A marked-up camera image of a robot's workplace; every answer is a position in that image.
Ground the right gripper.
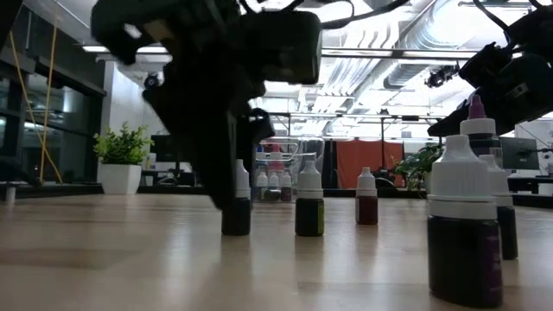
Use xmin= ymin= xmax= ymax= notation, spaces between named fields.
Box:
xmin=426 ymin=41 xmax=553 ymax=138

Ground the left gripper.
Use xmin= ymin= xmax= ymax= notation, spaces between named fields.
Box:
xmin=142 ymin=64 xmax=277 ymax=213

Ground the small dark dropper bottle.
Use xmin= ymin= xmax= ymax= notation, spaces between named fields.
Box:
xmin=255 ymin=171 xmax=268 ymax=200
xmin=220 ymin=158 xmax=252 ymax=237
xmin=267 ymin=172 xmax=281 ymax=202
xmin=427 ymin=134 xmax=505 ymax=309

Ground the small grape purple dropper bottle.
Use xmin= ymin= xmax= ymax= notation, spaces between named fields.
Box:
xmin=280 ymin=171 xmax=293 ymax=203

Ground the small green label dropper bottle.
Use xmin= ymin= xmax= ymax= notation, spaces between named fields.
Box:
xmin=295 ymin=159 xmax=326 ymax=238

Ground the small orange label dropper bottle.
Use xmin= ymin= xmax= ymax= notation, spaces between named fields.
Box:
xmin=355 ymin=166 xmax=379 ymax=226

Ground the purple tipped food coloring bottle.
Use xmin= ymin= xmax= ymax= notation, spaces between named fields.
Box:
xmin=459 ymin=94 xmax=502 ymax=159

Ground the black ceiling spotlight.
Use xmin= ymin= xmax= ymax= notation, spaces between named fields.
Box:
xmin=143 ymin=72 xmax=162 ymax=91
xmin=425 ymin=64 xmax=459 ymax=90

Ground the leafy green plant white pot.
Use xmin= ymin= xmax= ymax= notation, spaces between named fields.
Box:
xmin=393 ymin=144 xmax=446 ymax=191

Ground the clear plastic bin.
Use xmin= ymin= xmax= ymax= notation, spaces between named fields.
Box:
xmin=252 ymin=136 xmax=325 ymax=203

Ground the overhead light bar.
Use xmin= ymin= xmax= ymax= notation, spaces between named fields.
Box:
xmin=79 ymin=44 xmax=476 ymax=60

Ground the orange partition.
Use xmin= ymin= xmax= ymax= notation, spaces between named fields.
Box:
xmin=335 ymin=138 xmax=406 ymax=189

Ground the small green plant white pot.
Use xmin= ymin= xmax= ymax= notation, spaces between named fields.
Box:
xmin=92 ymin=121 xmax=156 ymax=196

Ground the small red label dropper bottle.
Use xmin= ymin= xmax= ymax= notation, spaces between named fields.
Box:
xmin=479 ymin=154 xmax=518 ymax=261

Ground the background black metal frame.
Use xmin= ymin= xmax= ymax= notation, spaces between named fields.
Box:
xmin=267 ymin=110 xmax=444 ymax=191

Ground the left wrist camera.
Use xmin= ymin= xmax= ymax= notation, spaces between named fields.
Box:
xmin=240 ymin=10 xmax=324 ymax=86

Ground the yellow extension cable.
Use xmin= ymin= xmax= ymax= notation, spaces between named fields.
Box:
xmin=6 ymin=8 xmax=64 ymax=185

